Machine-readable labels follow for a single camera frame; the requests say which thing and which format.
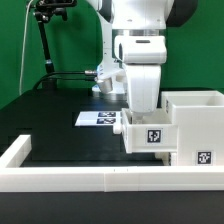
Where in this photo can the white drawer cabinet box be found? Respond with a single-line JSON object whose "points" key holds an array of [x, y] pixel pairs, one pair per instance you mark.
{"points": [[199, 116]]}

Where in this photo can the marker tag sheet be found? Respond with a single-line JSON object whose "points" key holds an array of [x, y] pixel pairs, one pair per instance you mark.
{"points": [[98, 118]]}

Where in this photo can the black camera stand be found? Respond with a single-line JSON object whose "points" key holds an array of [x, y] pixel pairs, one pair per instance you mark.
{"points": [[44, 10]]}

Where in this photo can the white drawer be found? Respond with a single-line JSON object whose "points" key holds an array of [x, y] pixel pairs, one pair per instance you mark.
{"points": [[168, 158], [155, 134]]}

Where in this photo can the white fence frame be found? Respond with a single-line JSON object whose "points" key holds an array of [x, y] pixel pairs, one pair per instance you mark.
{"points": [[15, 178]]}

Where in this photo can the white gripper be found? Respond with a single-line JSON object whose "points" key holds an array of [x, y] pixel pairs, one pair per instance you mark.
{"points": [[143, 83]]}

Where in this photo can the white front drawer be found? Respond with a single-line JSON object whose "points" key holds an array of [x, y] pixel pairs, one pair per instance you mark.
{"points": [[168, 158]]}

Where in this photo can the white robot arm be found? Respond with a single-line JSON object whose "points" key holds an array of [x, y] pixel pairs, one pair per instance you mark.
{"points": [[134, 47]]}

